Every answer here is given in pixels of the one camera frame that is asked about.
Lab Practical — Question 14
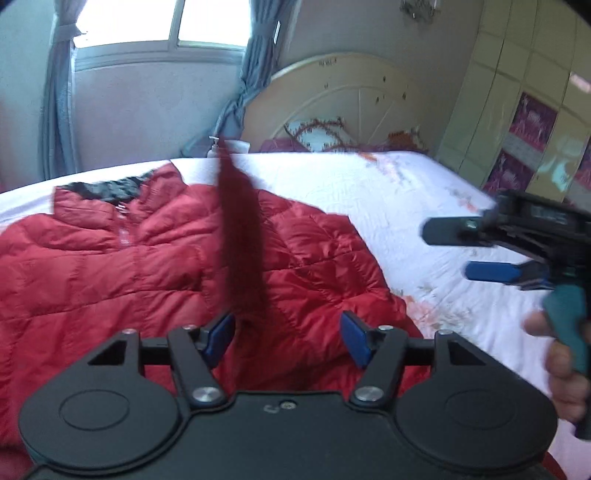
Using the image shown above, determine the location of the white floral pillow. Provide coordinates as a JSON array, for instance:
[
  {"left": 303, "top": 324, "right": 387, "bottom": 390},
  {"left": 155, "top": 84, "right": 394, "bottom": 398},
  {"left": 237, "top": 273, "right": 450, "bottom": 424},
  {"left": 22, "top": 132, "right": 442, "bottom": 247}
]
[{"left": 283, "top": 117, "right": 359, "bottom": 153}]

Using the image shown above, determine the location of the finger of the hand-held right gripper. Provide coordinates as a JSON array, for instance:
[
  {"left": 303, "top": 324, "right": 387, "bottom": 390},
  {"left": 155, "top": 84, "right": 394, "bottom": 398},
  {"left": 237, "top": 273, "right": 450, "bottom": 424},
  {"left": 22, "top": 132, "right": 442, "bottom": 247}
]
[
  {"left": 421, "top": 216, "right": 498, "bottom": 248},
  {"left": 465, "top": 260, "right": 551, "bottom": 291}
]

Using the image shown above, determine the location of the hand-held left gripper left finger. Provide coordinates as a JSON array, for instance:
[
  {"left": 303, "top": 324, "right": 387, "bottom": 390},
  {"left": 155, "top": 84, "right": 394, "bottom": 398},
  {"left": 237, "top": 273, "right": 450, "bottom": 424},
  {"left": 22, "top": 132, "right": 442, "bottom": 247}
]
[{"left": 87, "top": 311, "right": 236, "bottom": 409}]

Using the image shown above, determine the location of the blue-grey curtain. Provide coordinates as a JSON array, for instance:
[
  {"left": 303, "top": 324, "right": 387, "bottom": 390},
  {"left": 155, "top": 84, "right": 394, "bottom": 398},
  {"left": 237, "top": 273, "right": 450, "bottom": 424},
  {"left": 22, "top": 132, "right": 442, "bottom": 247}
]
[
  {"left": 179, "top": 31, "right": 283, "bottom": 158},
  {"left": 39, "top": 0, "right": 83, "bottom": 179}
]

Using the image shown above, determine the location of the white floral bed sheet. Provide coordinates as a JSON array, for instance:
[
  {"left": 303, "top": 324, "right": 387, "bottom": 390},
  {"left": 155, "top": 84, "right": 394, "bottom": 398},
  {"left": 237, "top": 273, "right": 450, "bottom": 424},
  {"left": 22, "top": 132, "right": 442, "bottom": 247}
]
[{"left": 0, "top": 150, "right": 591, "bottom": 480}]

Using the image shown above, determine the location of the pink wardrobe poster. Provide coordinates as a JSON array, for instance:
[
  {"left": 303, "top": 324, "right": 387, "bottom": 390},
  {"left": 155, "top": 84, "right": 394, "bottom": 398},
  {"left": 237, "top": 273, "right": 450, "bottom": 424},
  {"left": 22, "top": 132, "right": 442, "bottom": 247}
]
[
  {"left": 509, "top": 91, "right": 560, "bottom": 151},
  {"left": 481, "top": 149, "right": 536, "bottom": 196}
]

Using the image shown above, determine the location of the cream round headboard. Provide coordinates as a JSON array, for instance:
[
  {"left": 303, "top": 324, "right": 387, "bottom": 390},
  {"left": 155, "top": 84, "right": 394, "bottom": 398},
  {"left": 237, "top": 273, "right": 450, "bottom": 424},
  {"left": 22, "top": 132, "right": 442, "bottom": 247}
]
[{"left": 242, "top": 57, "right": 445, "bottom": 156}]

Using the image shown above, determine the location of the cream wardrobe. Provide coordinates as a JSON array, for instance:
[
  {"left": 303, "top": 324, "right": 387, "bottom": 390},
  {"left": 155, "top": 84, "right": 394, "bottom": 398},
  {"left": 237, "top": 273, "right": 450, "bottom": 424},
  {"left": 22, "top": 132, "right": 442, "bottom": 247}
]
[{"left": 436, "top": 0, "right": 591, "bottom": 205}]

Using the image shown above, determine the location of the red puffer jacket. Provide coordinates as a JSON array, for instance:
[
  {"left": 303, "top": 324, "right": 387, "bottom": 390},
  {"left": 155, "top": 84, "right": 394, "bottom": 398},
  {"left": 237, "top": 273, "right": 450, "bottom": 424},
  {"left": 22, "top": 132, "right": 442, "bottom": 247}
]
[{"left": 0, "top": 137, "right": 431, "bottom": 480}]

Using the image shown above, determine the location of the wall lamp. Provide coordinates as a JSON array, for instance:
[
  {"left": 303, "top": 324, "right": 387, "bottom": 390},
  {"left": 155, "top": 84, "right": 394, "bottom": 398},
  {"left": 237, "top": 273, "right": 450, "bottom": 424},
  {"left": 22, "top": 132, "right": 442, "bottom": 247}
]
[{"left": 399, "top": 0, "right": 442, "bottom": 22}]

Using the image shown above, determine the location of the person's right hand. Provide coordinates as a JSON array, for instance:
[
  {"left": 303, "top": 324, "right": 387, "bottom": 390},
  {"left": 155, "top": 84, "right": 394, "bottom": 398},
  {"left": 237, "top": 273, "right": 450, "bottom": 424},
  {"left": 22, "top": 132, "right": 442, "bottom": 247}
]
[{"left": 523, "top": 308, "right": 588, "bottom": 424}]

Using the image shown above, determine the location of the orange floral pillow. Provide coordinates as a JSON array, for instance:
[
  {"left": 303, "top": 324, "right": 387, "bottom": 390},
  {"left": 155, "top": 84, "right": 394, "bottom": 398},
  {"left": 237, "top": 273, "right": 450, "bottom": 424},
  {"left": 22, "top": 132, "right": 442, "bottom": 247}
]
[{"left": 387, "top": 130, "right": 428, "bottom": 154}]

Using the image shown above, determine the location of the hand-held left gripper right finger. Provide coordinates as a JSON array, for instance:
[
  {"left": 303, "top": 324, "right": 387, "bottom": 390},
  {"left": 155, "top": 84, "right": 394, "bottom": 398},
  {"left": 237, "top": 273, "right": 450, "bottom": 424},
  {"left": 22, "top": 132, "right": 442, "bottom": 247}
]
[{"left": 340, "top": 311, "right": 489, "bottom": 409}]

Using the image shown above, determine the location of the dark pink pillow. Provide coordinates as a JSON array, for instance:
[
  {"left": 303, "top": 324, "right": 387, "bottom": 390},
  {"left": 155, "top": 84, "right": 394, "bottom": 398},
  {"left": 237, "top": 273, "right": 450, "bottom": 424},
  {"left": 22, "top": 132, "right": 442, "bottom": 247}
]
[{"left": 260, "top": 137, "right": 311, "bottom": 153}]

